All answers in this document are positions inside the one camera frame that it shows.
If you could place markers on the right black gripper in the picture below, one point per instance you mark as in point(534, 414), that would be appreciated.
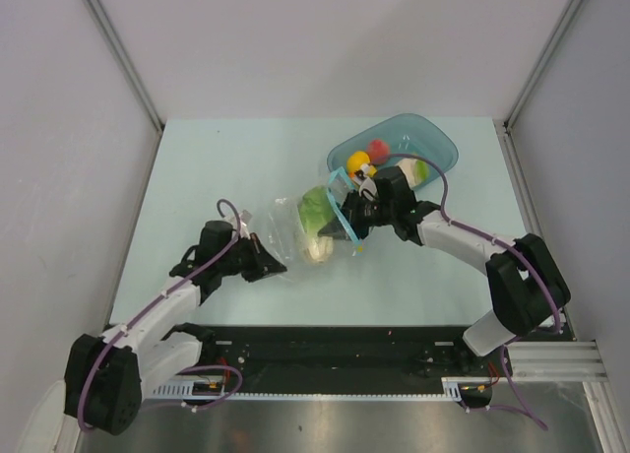
point(351, 211)

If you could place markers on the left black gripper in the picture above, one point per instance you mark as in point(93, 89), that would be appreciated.
point(267, 264)

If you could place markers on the green fake lettuce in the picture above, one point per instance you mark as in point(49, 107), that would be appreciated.
point(314, 211)

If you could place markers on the clear zip top bag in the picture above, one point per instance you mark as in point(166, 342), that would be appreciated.
point(280, 230)

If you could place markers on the yellow fake lemon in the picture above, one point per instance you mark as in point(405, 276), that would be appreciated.
point(359, 165)

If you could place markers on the red fake pepper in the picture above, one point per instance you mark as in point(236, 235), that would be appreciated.
point(378, 150)

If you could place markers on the white fake garlic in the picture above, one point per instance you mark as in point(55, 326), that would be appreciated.
point(415, 171)

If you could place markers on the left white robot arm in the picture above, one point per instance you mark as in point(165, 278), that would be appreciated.
point(109, 376)

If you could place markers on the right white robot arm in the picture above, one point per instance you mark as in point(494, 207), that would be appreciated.
point(525, 284)

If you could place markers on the teal plastic bin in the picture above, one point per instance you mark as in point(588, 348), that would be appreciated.
point(408, 135)

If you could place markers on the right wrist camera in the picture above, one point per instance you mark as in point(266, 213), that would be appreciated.
point(366, 184)

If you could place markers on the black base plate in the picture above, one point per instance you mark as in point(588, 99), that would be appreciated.
point(315, 352)

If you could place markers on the white cable duct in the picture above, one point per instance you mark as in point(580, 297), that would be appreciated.
point(336, 385)

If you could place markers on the aluminium frame rail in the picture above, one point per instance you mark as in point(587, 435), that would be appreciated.
point(556, 362)

